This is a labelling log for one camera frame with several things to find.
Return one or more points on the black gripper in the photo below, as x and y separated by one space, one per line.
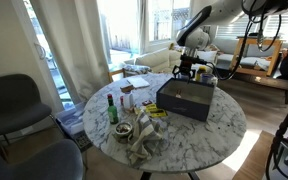
192 61

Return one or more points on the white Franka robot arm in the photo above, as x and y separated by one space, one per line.
224 16

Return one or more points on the small item inside box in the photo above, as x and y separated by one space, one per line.
178 94

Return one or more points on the dark blue cardboard box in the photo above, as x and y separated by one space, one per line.
185 100

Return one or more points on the white plastic bottle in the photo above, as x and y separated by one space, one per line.
128 99

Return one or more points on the small red-capped bottle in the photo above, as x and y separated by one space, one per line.
121 101

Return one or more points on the green glass bottle red cap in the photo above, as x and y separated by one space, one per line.
112 111

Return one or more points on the yellow-lidded jar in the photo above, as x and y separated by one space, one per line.
201 72

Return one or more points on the blue cup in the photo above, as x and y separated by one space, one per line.
206 78

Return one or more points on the cream sofa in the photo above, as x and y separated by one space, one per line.
157 60

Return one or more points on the patterned cushion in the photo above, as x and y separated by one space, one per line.
135 69

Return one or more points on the small red packet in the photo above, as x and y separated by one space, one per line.
147 102

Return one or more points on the yellow black packet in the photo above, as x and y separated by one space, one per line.
155 111

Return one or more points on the brown wooden block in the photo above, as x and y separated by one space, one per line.
127 88

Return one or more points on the grey striped cloth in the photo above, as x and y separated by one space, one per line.
144 136

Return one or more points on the small bowl with snacks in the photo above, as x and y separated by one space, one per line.
123 128

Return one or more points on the dark low bench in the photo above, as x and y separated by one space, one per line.
267 83

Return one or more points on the cream curtain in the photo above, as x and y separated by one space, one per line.
74 43

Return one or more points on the wooden side bench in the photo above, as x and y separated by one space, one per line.
255 158

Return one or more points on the black tripod pole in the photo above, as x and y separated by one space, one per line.
284 126

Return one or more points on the clear plastic storage bin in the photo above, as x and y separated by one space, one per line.
71 120

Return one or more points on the grey upholstered chair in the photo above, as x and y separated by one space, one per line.
40 163
14 103

